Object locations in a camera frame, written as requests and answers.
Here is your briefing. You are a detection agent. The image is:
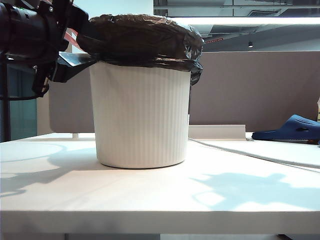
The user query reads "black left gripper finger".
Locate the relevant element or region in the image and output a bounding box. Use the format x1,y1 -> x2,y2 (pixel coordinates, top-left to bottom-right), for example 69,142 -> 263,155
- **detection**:
49,51 -> 98,83
66,4 -> 90,38

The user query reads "dark blue rubber slipper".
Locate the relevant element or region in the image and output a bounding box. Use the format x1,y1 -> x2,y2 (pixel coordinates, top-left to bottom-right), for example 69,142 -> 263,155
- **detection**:
251,114 -> 320,145

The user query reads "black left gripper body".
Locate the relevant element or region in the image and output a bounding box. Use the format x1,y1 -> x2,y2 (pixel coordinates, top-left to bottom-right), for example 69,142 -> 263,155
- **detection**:
29,1 -> 73,98

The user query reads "pink ring lid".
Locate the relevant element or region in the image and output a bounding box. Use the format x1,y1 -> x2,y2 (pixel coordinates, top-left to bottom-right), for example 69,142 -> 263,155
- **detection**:
62,28 -> 81,49

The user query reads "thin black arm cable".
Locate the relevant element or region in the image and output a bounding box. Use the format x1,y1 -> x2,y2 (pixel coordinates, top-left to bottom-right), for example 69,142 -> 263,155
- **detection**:
0,95 -> 39,101

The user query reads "grey rounded desk divider panel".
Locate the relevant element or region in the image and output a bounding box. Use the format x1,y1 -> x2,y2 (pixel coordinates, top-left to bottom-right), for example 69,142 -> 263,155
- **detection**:
48,74 -> 97,134

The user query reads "black plastic garbage bag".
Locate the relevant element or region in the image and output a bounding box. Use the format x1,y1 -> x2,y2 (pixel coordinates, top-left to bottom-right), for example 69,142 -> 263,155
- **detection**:
76,13 -> 205,87

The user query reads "grey power cable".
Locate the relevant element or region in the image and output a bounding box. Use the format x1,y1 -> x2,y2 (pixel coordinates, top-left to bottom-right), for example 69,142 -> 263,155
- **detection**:
187,137 -> 320,170

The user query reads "white ribbed plastic trash can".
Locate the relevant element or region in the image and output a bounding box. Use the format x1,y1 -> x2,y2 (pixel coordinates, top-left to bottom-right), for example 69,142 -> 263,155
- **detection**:
89,61 -> 191,169

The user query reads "metal desk cable flap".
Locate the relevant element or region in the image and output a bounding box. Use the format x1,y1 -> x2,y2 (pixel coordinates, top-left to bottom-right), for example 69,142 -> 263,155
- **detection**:
187,124 -> 247,139

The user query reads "black glass door frame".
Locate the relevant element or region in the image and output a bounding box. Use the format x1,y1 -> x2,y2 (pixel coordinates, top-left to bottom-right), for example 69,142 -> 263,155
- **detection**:
0,53 -> 12,143

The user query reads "long ceiling light strip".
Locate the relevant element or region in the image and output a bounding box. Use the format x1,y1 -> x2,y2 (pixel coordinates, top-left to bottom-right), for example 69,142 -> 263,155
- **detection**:
172,16 -> 320,26

